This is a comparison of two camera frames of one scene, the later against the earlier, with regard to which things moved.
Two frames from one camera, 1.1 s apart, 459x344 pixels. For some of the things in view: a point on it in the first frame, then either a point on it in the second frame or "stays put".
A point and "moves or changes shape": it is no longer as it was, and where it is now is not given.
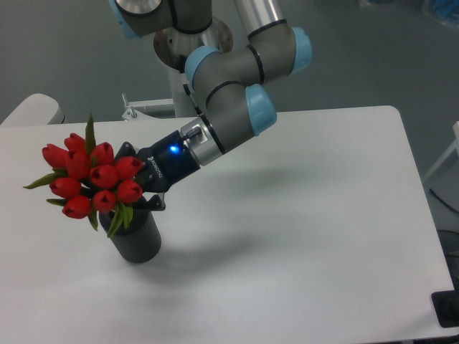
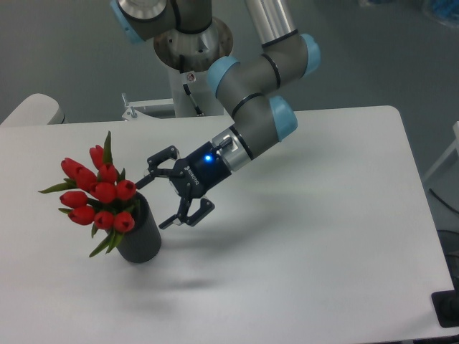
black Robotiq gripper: (165, 163) → (193, 176)
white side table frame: (455, 146) stays put
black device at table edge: (446, 306) stays put
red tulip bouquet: (89, 179) moves or changes shape
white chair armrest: (38, 109) stays put
